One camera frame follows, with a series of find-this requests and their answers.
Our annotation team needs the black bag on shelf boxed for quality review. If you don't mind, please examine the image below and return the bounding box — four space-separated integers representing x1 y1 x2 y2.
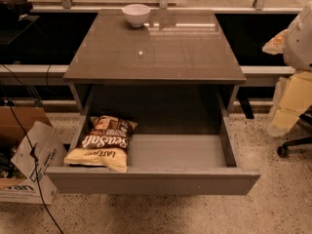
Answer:
0 0 33 20

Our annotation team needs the black cable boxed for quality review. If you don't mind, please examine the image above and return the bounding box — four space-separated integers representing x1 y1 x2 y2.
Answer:
0 64 65 234

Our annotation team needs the open grey top drawer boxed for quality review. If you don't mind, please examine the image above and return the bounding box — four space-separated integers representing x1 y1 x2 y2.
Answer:
47 95 260 195

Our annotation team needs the white ceramic bowl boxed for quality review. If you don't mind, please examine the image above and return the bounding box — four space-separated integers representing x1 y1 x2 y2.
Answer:
122 4 150 27

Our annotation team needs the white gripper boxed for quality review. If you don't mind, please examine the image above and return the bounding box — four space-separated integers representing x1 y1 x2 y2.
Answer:
262 2 312 137

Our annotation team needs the black office chair base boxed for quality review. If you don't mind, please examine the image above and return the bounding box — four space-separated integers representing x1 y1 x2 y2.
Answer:
277 113 312 159

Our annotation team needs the open cardboard box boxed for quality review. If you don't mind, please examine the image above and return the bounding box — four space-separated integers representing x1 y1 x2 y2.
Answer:
0 106 66 205

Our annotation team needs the brown sea salt chip bag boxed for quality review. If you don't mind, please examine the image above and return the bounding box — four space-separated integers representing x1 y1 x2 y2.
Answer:
64 115 137 173

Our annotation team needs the grey cabinet with counter top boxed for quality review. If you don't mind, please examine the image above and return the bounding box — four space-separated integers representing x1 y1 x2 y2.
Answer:
63 10 246 134

